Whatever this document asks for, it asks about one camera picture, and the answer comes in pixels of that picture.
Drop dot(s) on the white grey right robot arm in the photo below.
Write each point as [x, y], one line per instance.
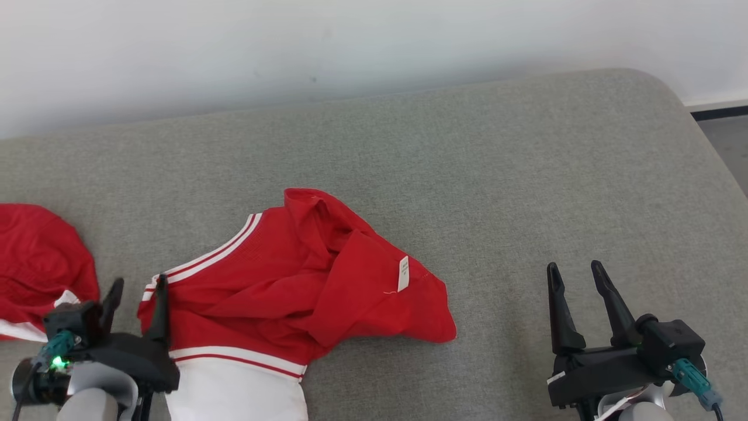
[643, 413]

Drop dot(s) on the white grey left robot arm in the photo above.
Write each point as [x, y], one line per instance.
[93, 403]

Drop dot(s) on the grey fabric sofa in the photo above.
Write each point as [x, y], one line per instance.
[467, 193]

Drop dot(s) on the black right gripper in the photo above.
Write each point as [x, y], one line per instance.
[619, 371]

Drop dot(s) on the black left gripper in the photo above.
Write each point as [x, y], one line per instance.
[128, 354]

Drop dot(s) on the red Bulls shorts white hem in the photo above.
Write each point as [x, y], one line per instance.
[41, 251]

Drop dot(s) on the black baseboard strip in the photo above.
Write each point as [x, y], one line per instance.
[721, 111]

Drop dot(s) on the red Bulls 23 jersey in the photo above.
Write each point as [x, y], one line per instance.
[280, 280]

